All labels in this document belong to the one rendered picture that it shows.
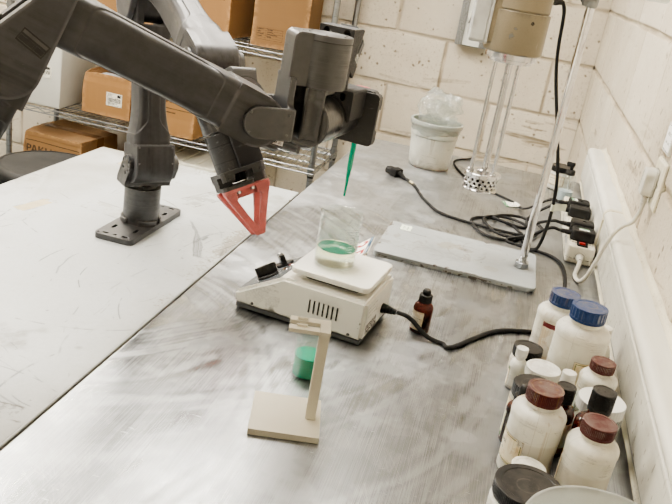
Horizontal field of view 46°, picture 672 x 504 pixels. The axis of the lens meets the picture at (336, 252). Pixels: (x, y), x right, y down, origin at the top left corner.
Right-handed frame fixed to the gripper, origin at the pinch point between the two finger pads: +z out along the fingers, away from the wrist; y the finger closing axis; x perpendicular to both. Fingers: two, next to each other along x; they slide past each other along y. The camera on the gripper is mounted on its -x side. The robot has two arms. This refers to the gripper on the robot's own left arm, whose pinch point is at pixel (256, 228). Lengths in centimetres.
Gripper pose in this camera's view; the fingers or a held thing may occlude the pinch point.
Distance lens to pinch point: 115.3
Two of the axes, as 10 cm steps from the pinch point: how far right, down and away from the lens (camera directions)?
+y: -2.9, -0.5, 9.6
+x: -9.0, 3.4, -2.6
